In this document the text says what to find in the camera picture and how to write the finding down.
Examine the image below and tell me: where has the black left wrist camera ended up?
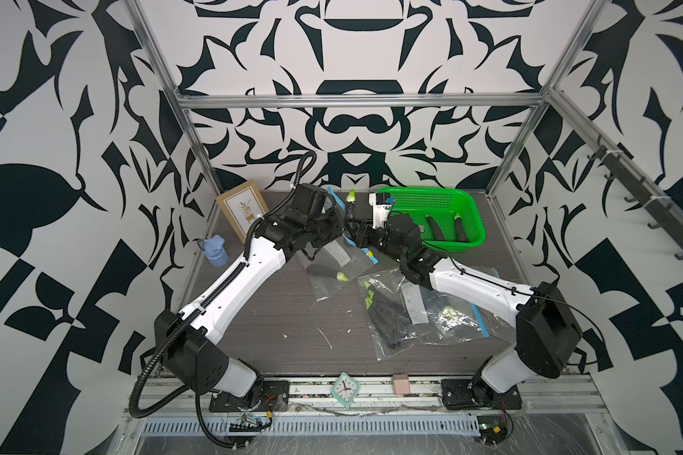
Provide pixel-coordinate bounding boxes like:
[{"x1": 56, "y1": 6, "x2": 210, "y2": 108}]
[{"x1": 286, "y1": 184, "x2": 327, "y2": 225}]

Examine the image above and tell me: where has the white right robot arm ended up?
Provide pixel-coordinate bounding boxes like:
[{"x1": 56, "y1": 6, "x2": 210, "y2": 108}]
[{"x1": 345, "y1": 214, "x2": 582, "y2": 398}]

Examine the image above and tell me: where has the black wall hook rail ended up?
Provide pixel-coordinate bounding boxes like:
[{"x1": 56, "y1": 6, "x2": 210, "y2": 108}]
[{"x1": 588, "y1": 135, "x2": 683, "y2": 261}]

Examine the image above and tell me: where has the gold framed plant picture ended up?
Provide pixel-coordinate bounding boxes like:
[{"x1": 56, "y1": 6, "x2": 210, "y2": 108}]
[{"x1": 216, "y1": 180, "x2": 269, "y2": 241}]

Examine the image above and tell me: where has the white perforated cable duct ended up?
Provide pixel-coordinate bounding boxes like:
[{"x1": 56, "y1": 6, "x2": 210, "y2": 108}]
[{"x1": 142, "y1": 414, "x2": 480, "y2": 437}]

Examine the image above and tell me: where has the mint square clock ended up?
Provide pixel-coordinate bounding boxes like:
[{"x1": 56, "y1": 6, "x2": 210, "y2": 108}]
[{"x1": 330, "y1": 373, "x2": 360, "y2": 409}]

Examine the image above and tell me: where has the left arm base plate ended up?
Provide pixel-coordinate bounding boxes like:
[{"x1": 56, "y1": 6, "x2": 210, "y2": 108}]
[{"x1": 209, "y1": 378, "x2": 290, "y2": 413}]

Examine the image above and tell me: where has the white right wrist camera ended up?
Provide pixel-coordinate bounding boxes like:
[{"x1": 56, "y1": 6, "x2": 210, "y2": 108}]
[{"x1": 368, "y1": 191, "x2": 395, "y2": 229}]

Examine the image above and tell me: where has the small pink block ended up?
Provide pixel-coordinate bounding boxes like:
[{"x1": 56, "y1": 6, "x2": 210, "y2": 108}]
[{"x1": 392, "y1": 373, "x2": 411, "y2": 396}]

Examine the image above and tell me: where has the small green circuit board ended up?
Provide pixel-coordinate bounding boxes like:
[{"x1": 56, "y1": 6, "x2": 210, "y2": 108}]
[{"x1": 236, "y1": 414, "x2": 272, "y2": 432}]

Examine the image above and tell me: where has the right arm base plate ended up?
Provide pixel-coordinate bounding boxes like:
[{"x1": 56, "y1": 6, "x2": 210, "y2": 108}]
[{"x1": 440, "y1": 377, "x2": 523, "y2": 411}]

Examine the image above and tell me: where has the lifted clear zip-top bag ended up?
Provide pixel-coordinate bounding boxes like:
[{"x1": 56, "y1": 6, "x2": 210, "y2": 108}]
[{"x1": 463, "y1": 265, "x2": 516, "y2": 343}]

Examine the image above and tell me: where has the green plastic basket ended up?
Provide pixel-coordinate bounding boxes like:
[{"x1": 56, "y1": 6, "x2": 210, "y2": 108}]
[{"x1": 377, "y1": 187, "x2": 487, "y2": 252}]

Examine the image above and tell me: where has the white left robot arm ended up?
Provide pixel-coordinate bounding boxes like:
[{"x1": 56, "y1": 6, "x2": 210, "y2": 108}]
[{"x1": 147, "y1": 197, "x2": 343, "y2": 398}]

